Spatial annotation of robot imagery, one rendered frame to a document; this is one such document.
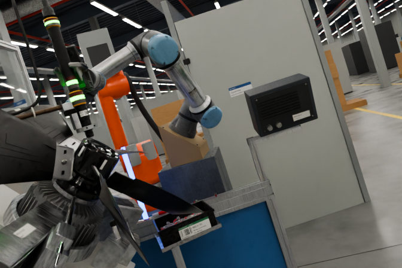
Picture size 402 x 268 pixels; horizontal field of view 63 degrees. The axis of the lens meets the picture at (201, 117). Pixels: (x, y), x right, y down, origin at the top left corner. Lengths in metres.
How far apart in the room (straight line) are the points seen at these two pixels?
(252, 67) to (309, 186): 1.14
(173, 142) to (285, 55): 1.61
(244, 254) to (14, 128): 1.07
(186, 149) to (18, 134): 0.95
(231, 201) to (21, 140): 0.89
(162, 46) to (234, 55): 1.59
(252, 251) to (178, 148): 0.58
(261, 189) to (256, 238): 0.22
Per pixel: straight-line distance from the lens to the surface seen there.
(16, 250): 0.76
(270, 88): 1.39
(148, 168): 4.92
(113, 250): 1.01
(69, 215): 0.87
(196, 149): 1.65
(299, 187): 3.07
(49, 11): 1.17
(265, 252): 1.57
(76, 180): 0.99
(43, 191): 1.00
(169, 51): 1.38
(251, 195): 1.46
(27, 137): 0.91
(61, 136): 1.09
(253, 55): 2.92
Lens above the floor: 1.25
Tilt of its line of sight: 2 degrees down
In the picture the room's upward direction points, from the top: 18 degrees counter-clockwise
